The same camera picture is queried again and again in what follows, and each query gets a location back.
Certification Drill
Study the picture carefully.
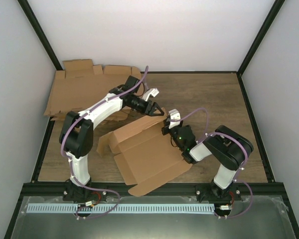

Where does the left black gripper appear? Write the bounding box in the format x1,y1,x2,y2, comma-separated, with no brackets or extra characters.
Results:
129,95,163,117

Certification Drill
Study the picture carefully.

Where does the brown cardboard box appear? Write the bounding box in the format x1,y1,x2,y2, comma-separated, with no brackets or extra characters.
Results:
97,114,192,197

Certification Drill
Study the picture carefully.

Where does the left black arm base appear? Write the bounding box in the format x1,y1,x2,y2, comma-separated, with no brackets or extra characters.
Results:
63,180,107,203

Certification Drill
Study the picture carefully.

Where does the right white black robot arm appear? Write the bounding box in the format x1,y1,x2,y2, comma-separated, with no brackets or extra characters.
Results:
161,118,254,201

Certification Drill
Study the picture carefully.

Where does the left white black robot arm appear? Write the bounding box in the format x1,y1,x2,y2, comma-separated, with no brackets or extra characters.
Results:
59,76,164,201

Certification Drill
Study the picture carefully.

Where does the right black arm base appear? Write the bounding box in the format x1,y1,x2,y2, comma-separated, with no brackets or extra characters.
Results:
195,182,241,203

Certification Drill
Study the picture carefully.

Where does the stack of flat cardboard blanks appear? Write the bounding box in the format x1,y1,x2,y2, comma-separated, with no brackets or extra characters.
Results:
44,59,142,120

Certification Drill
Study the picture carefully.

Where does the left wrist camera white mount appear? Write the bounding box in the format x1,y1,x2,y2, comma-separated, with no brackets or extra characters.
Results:
142,88,159,102

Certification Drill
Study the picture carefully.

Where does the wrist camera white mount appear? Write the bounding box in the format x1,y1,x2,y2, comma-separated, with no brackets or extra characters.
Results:
142,88,159,102
168,109,181,122

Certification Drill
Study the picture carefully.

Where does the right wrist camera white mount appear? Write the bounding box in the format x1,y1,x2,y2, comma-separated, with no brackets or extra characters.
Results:
168,109,181,122

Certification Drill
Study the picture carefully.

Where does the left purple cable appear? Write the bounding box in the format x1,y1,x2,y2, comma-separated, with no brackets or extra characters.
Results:
60,65,150,220

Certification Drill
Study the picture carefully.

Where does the purple cable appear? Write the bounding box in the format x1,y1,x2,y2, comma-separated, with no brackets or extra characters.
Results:
174,108,253,220
60,65,150,220

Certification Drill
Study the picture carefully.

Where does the black aluminium frame rail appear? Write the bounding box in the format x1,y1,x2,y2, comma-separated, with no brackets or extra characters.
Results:
19,182,287,200

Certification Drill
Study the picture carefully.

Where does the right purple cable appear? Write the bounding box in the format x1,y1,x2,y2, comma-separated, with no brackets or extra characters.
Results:
174,108,253,220

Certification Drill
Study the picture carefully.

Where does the grey metal base plate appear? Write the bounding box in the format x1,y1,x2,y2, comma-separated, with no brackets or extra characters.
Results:
11,196,295,239

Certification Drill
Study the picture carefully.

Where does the light blue slotted cable duct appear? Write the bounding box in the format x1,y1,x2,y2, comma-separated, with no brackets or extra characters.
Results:
26,203,215,215

